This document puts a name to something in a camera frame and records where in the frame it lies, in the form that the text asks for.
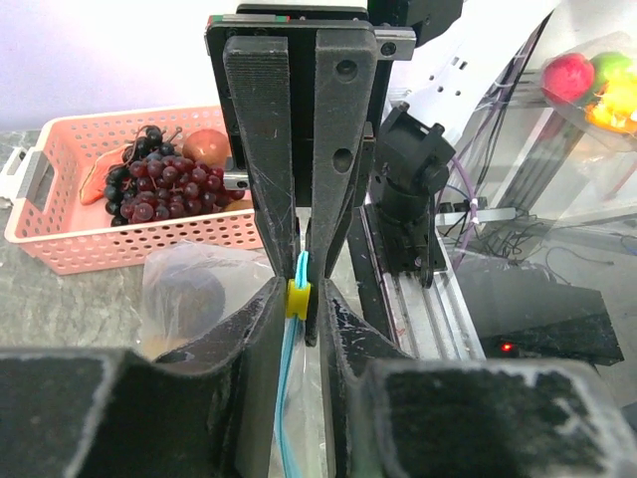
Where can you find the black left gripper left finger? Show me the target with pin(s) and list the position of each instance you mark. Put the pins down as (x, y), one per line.
(105, 413)

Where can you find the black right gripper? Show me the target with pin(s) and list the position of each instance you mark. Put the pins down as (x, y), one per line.
(301, 91)

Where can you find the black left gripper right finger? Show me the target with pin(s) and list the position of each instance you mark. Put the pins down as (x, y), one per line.
(390, 415)

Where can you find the fake brown round fruit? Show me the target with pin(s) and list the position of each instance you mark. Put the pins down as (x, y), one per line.
(208, 146)

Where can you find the blue zip top bag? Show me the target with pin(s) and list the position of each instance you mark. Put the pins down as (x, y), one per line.
(265, 413)

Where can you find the fake purple grape bunch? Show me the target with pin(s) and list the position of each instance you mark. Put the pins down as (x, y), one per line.
(203, 188)

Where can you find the fake dark blue grape bunch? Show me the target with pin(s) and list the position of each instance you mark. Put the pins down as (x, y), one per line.
(152, 192)

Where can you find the fake watermelon slice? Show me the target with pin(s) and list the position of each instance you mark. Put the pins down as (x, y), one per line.
(94, 179)

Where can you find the pink perforated plastic basket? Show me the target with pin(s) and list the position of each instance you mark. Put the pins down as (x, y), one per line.
(49, 222)

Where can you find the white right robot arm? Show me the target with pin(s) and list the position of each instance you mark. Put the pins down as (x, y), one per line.
(461, 49)

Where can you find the fake dark purple fruit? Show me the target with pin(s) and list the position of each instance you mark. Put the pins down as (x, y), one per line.
(185, 301)

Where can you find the fake brown bread slice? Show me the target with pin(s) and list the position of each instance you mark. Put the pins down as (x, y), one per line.
(238, 205)

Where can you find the bag of colourful fake fruit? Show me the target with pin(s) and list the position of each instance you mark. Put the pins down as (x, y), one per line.
(593, 86)

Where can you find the small white plastic clip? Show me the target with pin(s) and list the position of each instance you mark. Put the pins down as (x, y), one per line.
(12, 174)

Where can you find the aluminium rail frame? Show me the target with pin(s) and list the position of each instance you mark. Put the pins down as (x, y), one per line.
(536, 229)

